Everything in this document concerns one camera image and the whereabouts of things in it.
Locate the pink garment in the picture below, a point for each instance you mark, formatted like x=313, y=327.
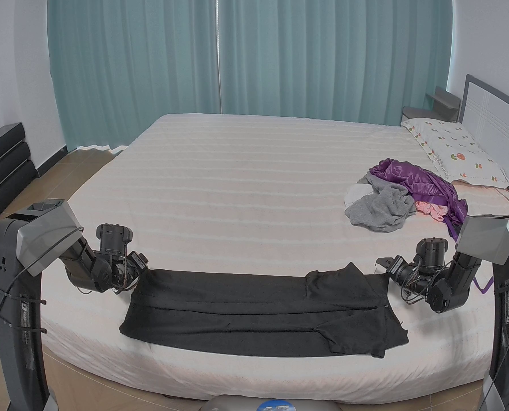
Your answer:
x=430, y=210

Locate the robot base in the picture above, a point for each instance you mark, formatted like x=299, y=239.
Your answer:
x=237, y=405

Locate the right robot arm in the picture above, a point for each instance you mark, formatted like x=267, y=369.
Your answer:
x=485, y=238

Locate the grey bedside table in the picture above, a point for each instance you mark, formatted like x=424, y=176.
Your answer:
x=443, y=101

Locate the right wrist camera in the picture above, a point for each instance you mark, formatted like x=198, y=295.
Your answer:
x=396, y=268

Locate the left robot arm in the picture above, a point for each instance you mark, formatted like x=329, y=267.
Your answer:
x=44, y=238

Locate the white printed pillow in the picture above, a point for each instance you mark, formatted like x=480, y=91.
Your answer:
x=451, y=148

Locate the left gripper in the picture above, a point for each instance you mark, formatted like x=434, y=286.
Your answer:
x=126, y=278

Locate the black T-shirt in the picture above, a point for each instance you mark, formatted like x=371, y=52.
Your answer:
x=237, y=306

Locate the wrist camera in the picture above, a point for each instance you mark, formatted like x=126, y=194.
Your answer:
x=139, y=264
x=396, y=268

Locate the purple satin garment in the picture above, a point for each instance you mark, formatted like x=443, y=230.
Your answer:
x=413, y=178

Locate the white garment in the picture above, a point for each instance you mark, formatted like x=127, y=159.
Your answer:
x=355, y=193

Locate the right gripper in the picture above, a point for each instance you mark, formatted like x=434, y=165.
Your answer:
x=408, y=277

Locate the blue-green curtain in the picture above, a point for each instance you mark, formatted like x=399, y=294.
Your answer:
x=323, y=45
x=130, y=58

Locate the grey garment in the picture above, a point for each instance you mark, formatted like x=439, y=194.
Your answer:
x=383, y=210

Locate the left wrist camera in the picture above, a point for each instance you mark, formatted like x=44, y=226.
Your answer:
x=139, y=264

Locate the bed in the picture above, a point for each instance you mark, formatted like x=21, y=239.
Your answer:
x=237, y=178

